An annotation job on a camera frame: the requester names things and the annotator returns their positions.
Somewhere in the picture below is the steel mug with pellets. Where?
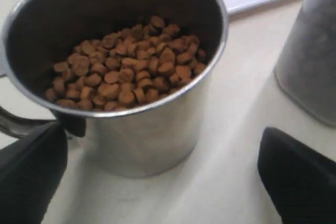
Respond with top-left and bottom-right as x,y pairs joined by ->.
1,0 -> 228,177

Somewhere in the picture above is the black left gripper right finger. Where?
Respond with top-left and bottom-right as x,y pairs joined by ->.
257,127 -> 335,223

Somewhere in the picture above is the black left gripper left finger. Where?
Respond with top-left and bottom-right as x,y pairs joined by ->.
1,123 -> 68,223

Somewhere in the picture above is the clear plastic tall container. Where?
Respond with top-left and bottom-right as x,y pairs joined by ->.
275,0 -> 335,127

